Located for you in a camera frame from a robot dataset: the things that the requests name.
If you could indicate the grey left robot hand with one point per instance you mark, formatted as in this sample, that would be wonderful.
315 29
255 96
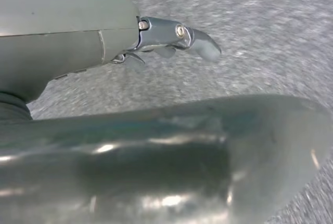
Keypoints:
65 26

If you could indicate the left robot arm sleeve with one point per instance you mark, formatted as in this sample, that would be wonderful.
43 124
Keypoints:
13 110

